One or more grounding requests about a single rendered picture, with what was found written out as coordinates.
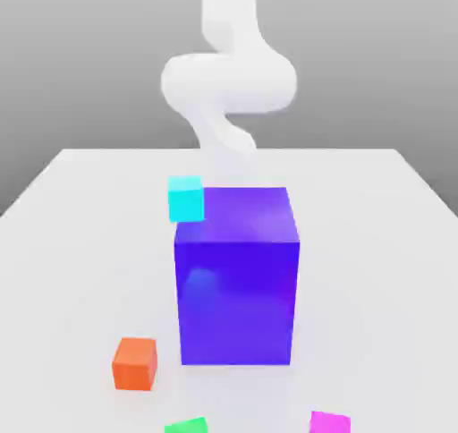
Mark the large purple box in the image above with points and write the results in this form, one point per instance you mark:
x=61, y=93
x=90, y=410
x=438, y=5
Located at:
x=236, y=297

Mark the small green cube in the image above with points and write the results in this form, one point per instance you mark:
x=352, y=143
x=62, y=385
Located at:
x=186, y=426

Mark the small cyan cube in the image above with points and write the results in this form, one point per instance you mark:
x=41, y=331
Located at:
x=185, y=202

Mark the small orange cube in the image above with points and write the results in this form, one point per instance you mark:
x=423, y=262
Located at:
x=134, y=366

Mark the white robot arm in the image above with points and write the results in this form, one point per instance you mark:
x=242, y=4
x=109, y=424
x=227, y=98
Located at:
x=229, y=82

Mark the small magenta cube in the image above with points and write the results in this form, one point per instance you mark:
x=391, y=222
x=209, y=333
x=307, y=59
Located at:
x=329, y=423

